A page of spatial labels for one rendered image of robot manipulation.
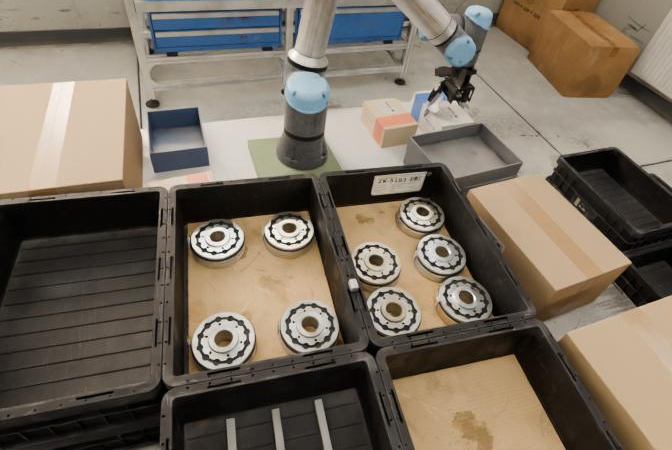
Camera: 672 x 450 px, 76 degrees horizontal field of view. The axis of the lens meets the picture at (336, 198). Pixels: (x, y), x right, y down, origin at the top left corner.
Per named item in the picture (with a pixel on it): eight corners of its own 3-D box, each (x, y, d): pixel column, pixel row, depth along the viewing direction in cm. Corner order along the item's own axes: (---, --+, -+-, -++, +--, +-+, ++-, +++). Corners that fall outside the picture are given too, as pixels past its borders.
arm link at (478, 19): (460, 2, 119) (489, 4, 120) (449, 40, 127) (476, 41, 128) (470, 14, 114) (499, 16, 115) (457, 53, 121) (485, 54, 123)
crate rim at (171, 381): (170, 193, 86) (168, 185, 84) (316, 180, 93) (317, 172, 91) (164, 396, 59) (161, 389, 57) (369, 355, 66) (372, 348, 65)
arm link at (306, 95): (283, 136, 114) (286, 90, 106) (282, 111, 124) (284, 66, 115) (328, 138, 116) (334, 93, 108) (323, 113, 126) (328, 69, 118)
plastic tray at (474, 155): (441, 193, 117) (446, 180, 114) (405, 149, 130) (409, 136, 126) (517, 174, 127) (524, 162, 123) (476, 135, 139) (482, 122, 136)
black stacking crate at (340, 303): (178, 225, 92) (169, 187, 84) (312, 211, 100) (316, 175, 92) (176, 418, 66) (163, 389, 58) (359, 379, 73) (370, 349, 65)
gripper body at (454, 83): (448, 106, 132) (461, 70, 124) (435, 91, 138) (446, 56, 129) (469, 104, 134) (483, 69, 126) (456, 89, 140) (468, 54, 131)
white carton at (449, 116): (408, 114, 153) (414, 91, 146) (437, 110, 156) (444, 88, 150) (434, 148, 140) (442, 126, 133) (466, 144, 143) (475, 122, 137)
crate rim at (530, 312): (316, 180, 93) (317, 172, 91) (441, 169, 100) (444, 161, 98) (369, 355, 66) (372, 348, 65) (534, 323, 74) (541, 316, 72)
